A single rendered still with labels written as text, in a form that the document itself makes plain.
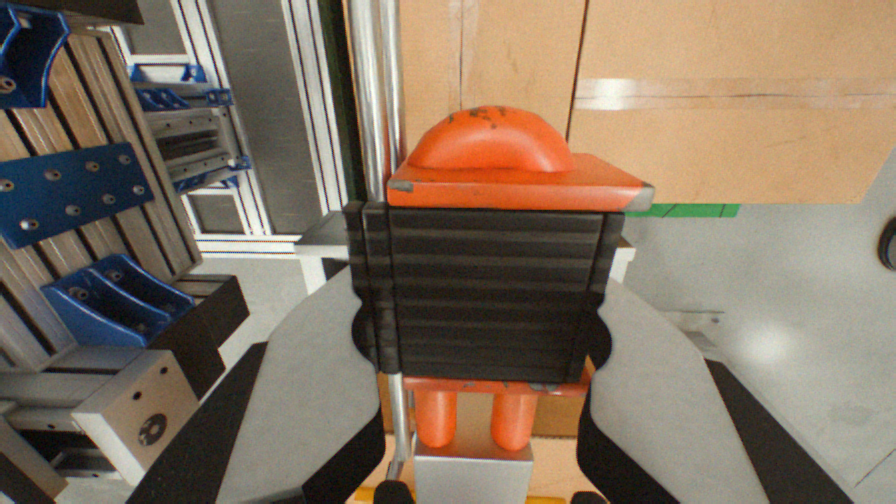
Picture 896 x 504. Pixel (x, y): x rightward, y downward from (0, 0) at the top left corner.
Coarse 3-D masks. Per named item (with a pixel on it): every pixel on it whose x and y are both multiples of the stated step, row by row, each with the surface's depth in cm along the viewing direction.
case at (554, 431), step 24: (384, 384) 45; (384, 408) 42; (552, 408) 41; (576, 408) 41; (552, 432) 39; (576, 432) 38; (384, 456) 41; (552, 456) 39; (408, 480) 43; (552, 480) 42; (576, 480) 41
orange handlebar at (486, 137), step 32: (448, 128) 10; (480, 128) 9; (512, 128) 9; (544, 128) 10; (416, 160) 10; (448, 160) 10; (480, 160) 10; (512, 160) 10; (544, 160) 10; (416, 416) 16; (448, 416) 16; (512, 416) 15; (512, 448) 16
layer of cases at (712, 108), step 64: (448, 0) 52; (512, 0) 51; (576, 0) 51; (640, 0) 50; (704, 0) 50; (768, 0) 50; (832, 0) 49; (448, 64) 56; (512, 64) 55; (576, 64) 56; (640, 64) 54; (704, 64) 54; (768, 64) 54; (832, 64) 53; (576, 128) 59; (640, 128) 59; (704, 128) 59; (768, 128) 58; (832, 128) 58; (704, 192) 64; (768, 192) 63; (832, 192) 63
